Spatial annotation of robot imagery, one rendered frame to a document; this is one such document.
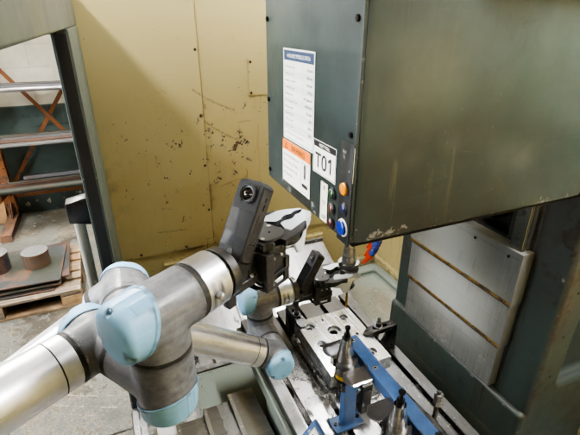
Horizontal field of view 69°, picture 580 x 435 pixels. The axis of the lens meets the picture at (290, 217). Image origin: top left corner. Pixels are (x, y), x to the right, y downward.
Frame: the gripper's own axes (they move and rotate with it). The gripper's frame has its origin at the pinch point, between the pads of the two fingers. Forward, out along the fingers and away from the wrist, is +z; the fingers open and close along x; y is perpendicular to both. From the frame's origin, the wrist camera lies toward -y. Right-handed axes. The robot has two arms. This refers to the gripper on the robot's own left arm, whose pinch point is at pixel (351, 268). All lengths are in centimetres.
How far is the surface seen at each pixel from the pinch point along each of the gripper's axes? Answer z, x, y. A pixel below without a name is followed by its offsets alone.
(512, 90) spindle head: 13, 33, -56
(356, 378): -14.4, 28.1, 12.0
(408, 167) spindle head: -10, 33, -43
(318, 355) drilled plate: -8.0, -4.3, 34.6
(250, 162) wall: 2, -100, -4
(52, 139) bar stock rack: -114, -377, 37
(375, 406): -15.1, 37.0, 12.0
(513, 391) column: 46, 29, 41
